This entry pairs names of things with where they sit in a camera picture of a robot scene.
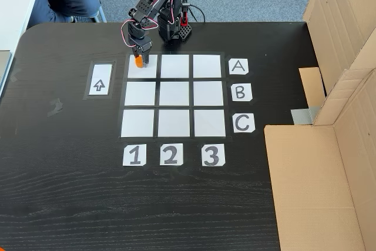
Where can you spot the white paper grid square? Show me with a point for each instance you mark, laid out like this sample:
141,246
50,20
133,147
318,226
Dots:
174,66
210,123
208,93
137,123
174,123
132,72
207,66
140,93
174,93

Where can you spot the large brown cardboard box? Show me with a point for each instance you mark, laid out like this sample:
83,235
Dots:
308,189
337,27

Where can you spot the paper label letter B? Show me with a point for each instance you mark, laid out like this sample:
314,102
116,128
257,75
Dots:
248,98

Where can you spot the metal chair leg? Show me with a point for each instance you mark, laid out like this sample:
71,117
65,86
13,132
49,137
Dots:
101,13

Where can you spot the paper label letter A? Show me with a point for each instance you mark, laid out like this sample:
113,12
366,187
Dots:
245,71

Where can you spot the round orange token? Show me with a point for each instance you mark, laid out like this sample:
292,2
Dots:
138,62

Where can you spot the red black table clamp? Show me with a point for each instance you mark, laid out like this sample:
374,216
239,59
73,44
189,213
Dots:
184,21

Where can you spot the paper label number 2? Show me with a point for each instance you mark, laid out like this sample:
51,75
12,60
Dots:
163,148

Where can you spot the paper label number 3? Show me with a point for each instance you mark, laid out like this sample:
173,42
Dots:
221,161

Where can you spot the paper label number 1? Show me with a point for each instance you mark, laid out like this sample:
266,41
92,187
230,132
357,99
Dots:
127,160

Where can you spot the white arrow paper sheet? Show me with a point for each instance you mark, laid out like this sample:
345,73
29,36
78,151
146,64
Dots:
100,71

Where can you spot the grey duct tape strip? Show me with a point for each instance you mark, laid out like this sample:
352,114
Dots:
302,115

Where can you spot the clear tape scrap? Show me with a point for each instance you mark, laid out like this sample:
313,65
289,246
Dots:
15,75
55,107

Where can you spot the paper label letter C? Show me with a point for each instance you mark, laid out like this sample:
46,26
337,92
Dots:
242,130

